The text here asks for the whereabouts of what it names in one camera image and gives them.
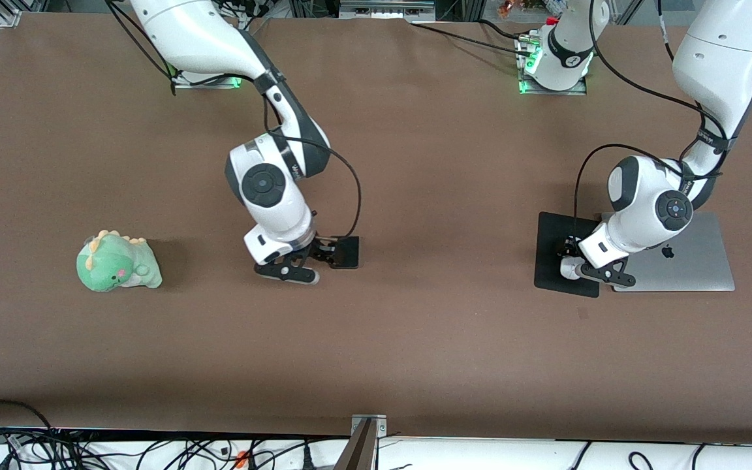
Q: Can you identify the black phone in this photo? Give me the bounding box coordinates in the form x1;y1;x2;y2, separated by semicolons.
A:
334;236;360;270

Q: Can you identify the black mouse pad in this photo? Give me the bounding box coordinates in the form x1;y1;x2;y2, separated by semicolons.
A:
533;211;603;298

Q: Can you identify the silver laptop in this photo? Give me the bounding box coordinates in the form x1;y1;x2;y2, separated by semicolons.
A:
600;211;736;292

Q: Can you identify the green dinosaur plush toy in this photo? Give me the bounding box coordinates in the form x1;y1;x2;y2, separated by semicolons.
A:
76;229;163;292

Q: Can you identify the aluminium profile beam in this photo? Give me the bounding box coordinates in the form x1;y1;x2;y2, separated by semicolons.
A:
334;418;378;470

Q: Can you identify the metal table edge bracket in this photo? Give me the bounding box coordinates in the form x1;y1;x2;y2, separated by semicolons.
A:
351;414;388;438

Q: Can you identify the short black table cable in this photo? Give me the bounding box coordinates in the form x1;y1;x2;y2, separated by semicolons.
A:
478;18;530;41

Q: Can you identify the long black table cable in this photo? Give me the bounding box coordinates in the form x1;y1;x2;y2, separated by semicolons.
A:
411;23;533;58

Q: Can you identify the grey switch box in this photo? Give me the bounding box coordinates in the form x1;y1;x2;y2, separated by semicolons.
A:
339;0;436;20

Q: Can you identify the black looped floor cable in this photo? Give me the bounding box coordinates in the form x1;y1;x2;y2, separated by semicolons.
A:
0;399;57;435

